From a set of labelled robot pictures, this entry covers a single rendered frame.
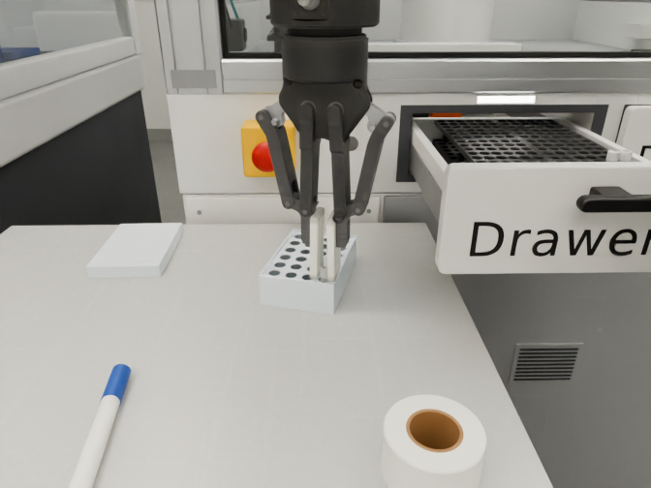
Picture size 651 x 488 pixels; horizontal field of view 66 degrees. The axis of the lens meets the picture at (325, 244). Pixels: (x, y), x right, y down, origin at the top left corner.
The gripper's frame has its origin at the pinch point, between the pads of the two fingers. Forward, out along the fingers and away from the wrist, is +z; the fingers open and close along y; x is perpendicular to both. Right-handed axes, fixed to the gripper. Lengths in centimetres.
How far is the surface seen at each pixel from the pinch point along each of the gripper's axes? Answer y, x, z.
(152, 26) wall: -211, 314, -2
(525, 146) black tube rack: 20.3, 20.0, -6.2
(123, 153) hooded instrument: -80, 78, 18
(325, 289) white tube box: 0.3, -1.4, 4.5
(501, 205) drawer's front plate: 16.6, 1.3, -5.4
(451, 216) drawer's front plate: 12.3, 0.1, -4.3
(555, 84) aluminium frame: 24.4, 32.2, -11.9
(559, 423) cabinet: 38, 36, 52
